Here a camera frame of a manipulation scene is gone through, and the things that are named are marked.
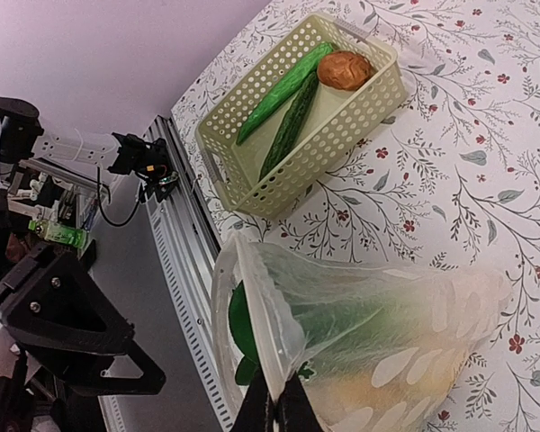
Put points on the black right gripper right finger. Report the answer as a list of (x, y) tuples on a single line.
[(294, 412)]

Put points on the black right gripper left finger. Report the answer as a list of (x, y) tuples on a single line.
[(256, 413)]

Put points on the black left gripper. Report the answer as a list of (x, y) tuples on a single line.
[(52, 310)]

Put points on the white green bok choy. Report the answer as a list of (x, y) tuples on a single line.
[(242, 333)]

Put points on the clear zip top bag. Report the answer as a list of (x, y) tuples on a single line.
[(376, 347)]

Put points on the dark green cucumber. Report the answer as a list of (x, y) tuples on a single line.
[(291, 126)]

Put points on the brown potato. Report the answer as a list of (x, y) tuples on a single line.
[(344, 70)]

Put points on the light green cucumber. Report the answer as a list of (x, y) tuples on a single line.
[(283, 90)]

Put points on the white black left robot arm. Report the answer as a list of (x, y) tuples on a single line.
[(22, 137)]

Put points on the green clear bottle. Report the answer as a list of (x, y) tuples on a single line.
[(58, 233)]

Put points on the pale green plastic basket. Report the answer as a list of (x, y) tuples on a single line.
[(332, 122)]

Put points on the floral patterned table mat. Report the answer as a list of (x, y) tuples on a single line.
[(451, 178)]

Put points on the aluminium front rail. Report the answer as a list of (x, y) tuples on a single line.
[(187, 245)]

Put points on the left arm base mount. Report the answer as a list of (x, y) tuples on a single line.
[(149, 161)]

